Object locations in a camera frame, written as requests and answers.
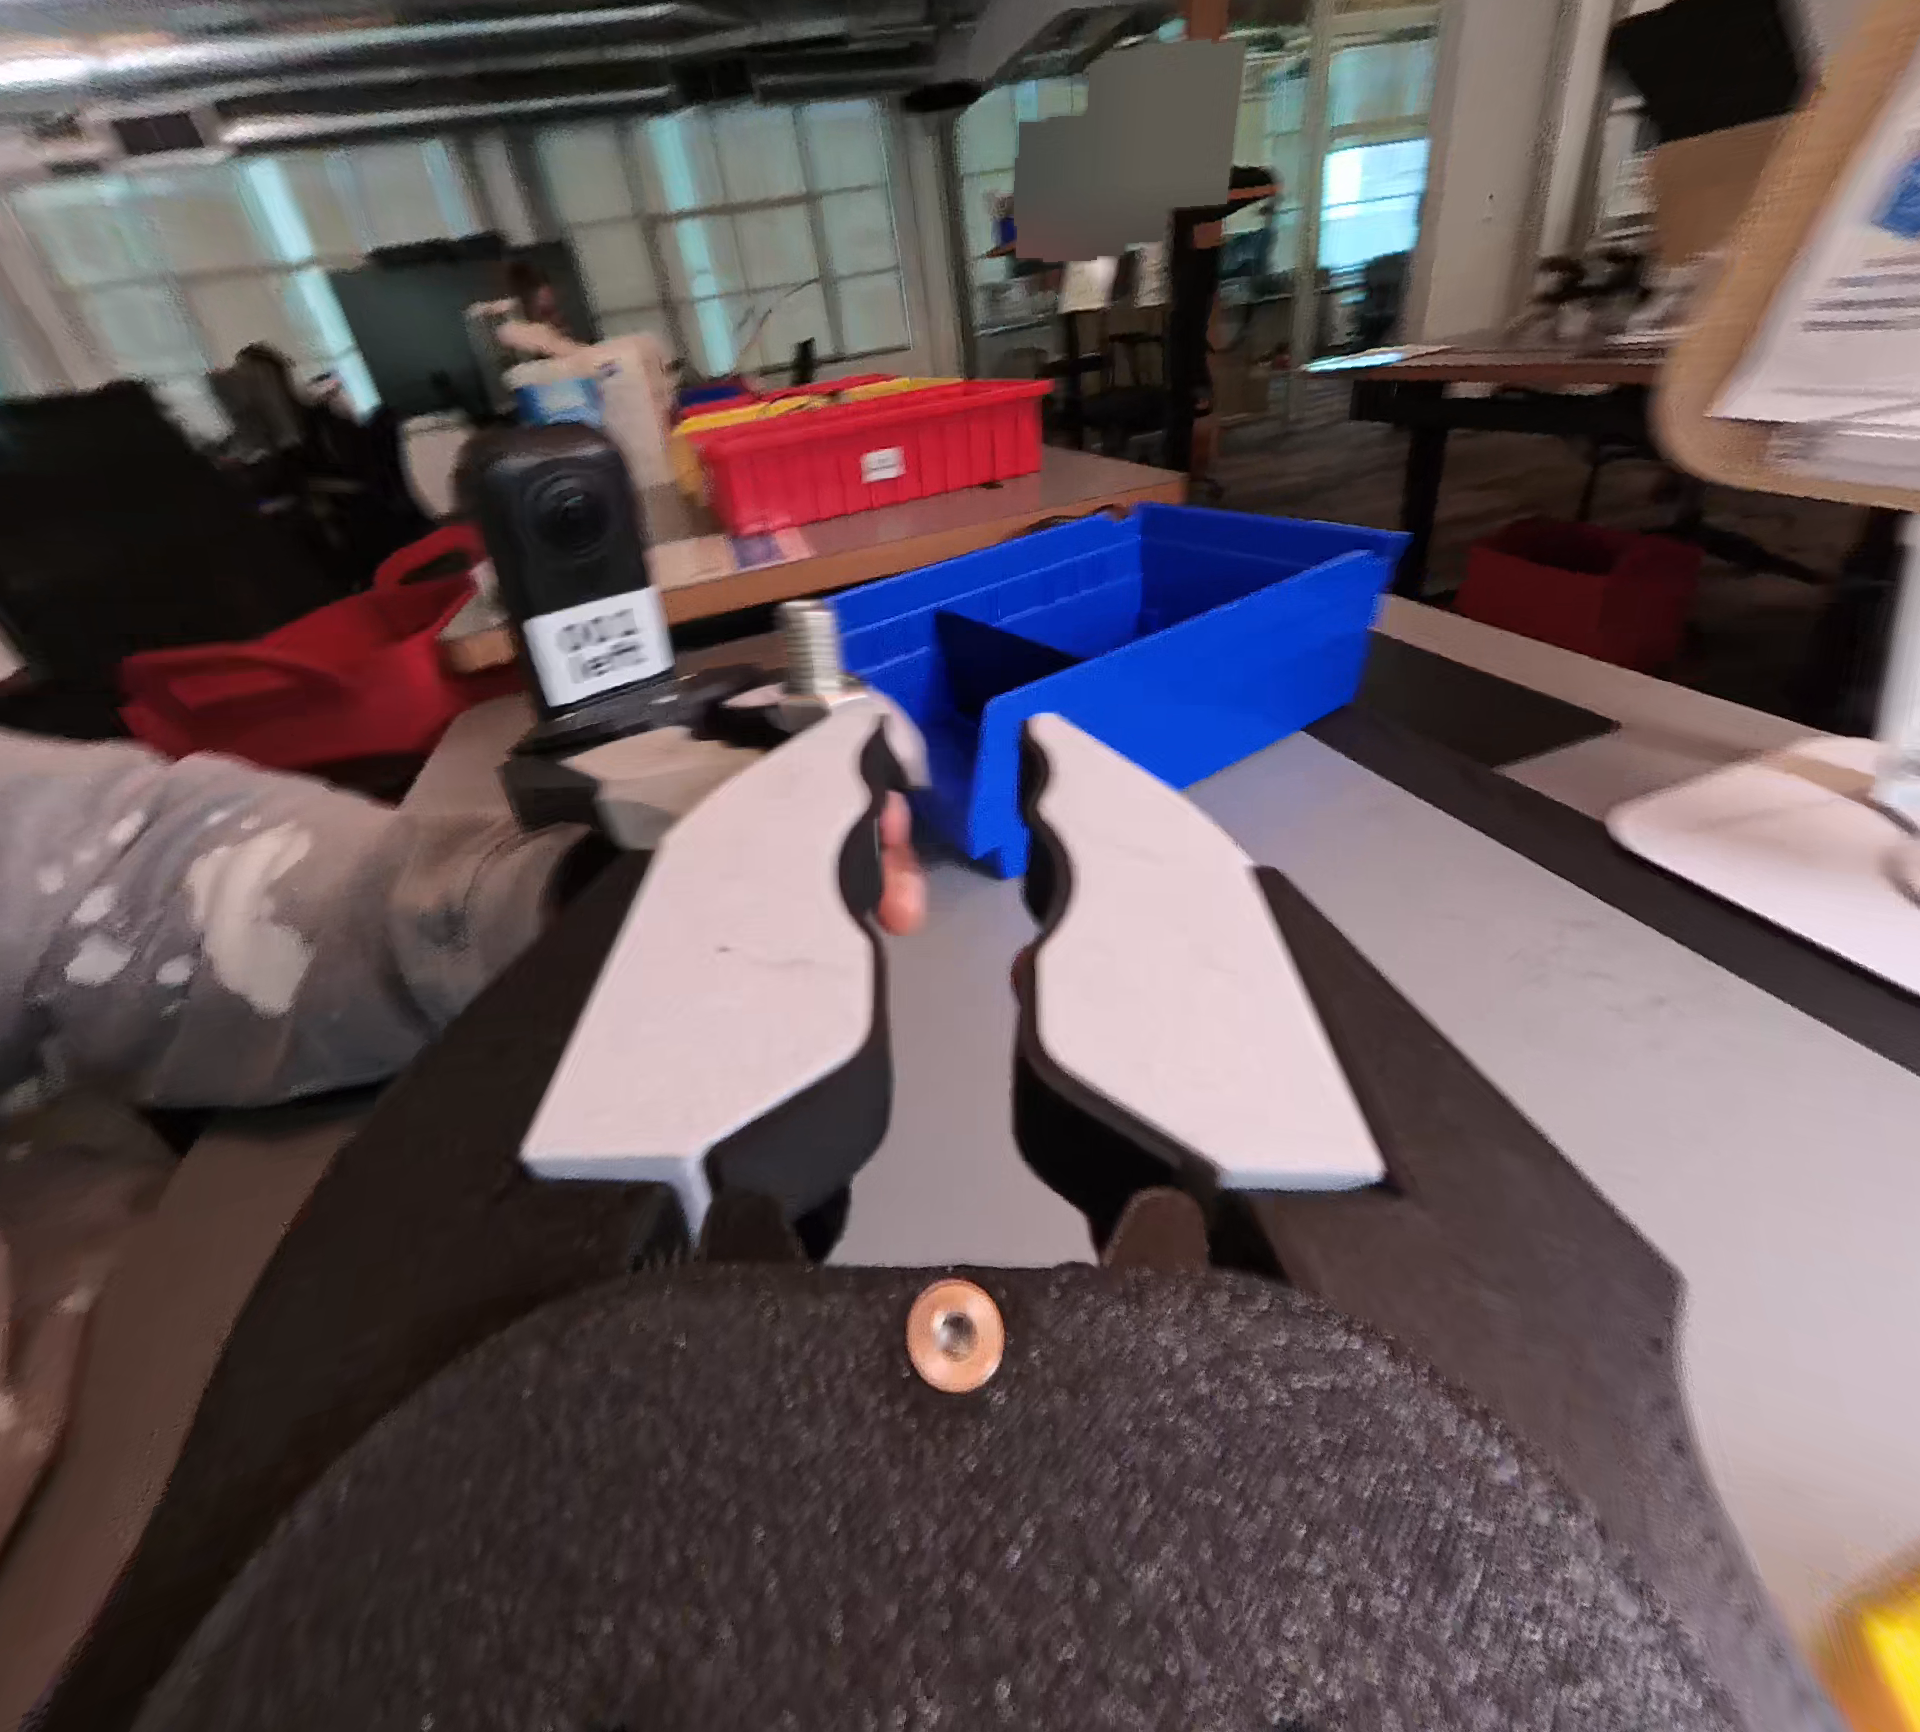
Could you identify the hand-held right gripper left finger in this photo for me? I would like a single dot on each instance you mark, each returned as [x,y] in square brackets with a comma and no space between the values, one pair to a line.
[735,966]

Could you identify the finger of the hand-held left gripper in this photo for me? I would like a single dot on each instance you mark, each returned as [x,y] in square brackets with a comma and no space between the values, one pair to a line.
[669,786]
[900,743]

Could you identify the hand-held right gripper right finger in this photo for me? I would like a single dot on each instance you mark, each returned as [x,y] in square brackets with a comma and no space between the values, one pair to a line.
[1185,997]

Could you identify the steel hex bolt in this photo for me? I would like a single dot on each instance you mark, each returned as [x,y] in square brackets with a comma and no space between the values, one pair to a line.
[810,644]

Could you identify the blue plastic bin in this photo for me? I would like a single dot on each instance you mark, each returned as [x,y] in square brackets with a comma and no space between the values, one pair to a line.
[1231,653]

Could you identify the person's left forearm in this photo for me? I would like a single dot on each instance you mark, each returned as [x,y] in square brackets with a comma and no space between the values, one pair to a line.
[225,923]

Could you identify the person's left hand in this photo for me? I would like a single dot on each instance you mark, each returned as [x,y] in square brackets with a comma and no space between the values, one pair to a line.
[900,876]

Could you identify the black bin divider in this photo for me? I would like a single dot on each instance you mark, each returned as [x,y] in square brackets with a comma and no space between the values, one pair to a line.
[998,667]

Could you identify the wipes canister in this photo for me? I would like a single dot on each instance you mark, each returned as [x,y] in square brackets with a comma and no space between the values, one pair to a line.
[555,390]

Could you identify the white cardboard box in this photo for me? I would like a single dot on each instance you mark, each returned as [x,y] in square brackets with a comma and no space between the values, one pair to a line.
[639,396]

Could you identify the printed colour leaflet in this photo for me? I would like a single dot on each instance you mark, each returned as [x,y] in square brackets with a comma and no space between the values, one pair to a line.
[773,548]

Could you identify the red plastic storage bin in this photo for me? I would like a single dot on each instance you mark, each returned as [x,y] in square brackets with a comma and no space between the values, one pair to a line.
[840,464]

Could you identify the red tote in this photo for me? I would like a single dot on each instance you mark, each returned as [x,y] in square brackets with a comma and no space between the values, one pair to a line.
[300,683]

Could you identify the black office chair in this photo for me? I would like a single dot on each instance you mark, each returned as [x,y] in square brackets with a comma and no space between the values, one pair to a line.
[120,533]

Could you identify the black standing desk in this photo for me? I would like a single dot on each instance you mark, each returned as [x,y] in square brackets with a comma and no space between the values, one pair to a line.
[1193,307]

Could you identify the red floor bin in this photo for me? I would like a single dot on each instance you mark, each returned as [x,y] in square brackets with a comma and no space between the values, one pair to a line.
[1575,593]

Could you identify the instruction sheet on stand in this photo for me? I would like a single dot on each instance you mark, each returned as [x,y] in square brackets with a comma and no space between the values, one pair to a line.
[1755,846]

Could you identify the spare black gripper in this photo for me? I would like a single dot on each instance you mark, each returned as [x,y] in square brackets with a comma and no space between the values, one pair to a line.
[1605,293]

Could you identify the printed instruction sheet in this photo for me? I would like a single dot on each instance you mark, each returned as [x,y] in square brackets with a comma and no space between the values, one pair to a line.
[1845,307]

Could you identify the small wooden clipboard stand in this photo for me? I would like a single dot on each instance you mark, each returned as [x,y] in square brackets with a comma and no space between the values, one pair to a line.
[1718,194]

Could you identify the black light panel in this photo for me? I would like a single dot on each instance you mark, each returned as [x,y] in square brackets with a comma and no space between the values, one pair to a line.
[1710,52]

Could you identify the black wall monitor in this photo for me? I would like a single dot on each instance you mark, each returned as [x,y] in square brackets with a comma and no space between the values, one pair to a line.
[421,322]

